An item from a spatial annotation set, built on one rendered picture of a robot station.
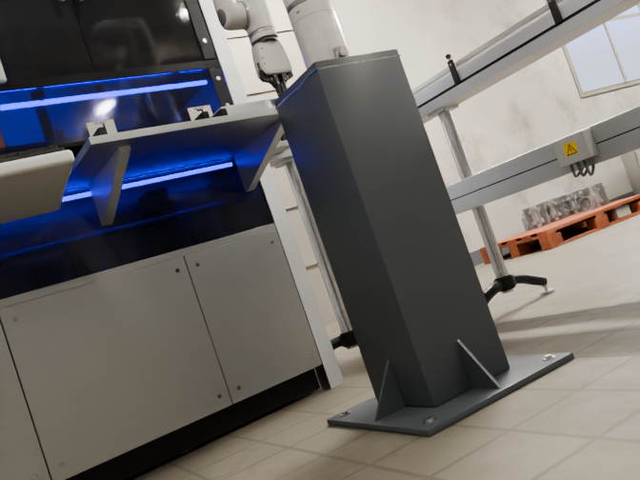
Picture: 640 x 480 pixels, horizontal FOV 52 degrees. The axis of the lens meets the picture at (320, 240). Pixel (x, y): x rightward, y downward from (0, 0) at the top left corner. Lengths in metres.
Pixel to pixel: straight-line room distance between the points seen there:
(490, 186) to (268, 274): 0.91
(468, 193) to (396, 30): 3.53
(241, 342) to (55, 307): 0.57
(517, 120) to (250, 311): 4.71
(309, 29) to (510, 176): 1.07
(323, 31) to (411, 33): 4.40
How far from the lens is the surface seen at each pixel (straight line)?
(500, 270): 2.65
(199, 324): 2.08
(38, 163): 1.45
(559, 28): 2.29
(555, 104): 6.94
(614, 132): 2.24
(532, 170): 2.42
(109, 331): 2.00
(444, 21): 6.38
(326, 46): 1.70
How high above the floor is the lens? 0.40
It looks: 2 degrees up
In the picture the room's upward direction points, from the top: 19 degrees counter-clockwise
